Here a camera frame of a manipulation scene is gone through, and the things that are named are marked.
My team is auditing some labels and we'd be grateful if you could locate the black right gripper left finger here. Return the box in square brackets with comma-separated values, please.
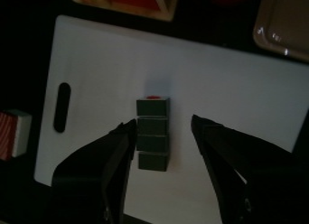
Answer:
[43, 118, 138, 224]

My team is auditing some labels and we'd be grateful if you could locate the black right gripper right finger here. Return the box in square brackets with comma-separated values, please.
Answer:
[190, 114, 309, 224]

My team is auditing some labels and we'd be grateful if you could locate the dark green toy sushi roll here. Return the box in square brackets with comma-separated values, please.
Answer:
[135, 95, 171, 173]

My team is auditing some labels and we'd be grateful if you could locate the white plastic cutting board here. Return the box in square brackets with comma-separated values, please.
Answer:
[32, 14, 309, 224]

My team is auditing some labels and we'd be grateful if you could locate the salmon nigiri toy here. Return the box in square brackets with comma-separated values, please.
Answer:
[0, 109, 34, 162]

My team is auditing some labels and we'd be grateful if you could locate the wooden box with slot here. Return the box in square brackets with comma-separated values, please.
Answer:
[70, 0, 180, 23]

